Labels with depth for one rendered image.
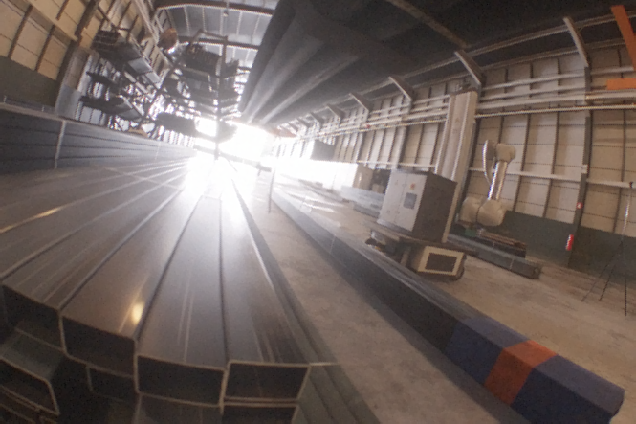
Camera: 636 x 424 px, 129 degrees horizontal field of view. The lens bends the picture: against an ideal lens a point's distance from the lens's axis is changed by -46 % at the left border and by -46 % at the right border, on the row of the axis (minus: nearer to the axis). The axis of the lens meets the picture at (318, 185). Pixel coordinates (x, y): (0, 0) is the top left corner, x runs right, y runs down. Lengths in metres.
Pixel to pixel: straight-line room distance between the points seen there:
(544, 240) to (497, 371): 10.61
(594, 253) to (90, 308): 11.01
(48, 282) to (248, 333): 0.16
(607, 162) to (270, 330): 11.56
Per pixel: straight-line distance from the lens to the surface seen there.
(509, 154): 2.69
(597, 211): 11.29
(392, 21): 0.84
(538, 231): 11.75
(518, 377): 1.07
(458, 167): 2.60
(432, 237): 2.33
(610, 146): 11.78
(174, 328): 0.22
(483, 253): 5.09
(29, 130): 0.88
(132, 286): 0.26
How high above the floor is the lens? 0.54
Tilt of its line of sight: 1 degrees down
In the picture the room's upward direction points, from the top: 15 degrees clockwise
